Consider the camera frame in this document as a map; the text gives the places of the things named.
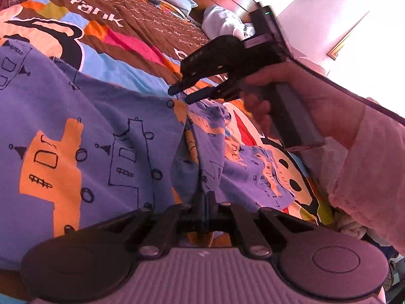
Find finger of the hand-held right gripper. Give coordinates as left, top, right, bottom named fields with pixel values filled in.
left=184, top=85, right=229, bottom=105
left=167, top=77, right=199, bottom=96

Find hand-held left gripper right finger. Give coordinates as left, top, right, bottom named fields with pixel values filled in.
left=206, top=191, right=317, bottom=258

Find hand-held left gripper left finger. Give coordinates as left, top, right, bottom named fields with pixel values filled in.
left=107, top=192, right=206, bottom=258

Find blue printed pants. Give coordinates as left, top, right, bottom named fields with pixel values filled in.
left=0, top=43, right=296, bottom=271

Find person's right hand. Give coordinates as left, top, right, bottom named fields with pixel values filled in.
left=243, top=60, right=365, bottom=150

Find white bundled cloth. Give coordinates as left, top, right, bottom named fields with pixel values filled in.
left=202, top=5, right=255, bottom=39

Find colourful printed blanket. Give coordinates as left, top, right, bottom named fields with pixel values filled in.
left=0, top=0, right=336, bottom=301

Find light patterned cloth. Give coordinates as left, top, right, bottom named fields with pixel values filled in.
left=332, top=209, right=400, bottom=260

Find wooden picture frame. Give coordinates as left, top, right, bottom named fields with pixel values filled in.
left=327, top=11, right=371, bottom=61

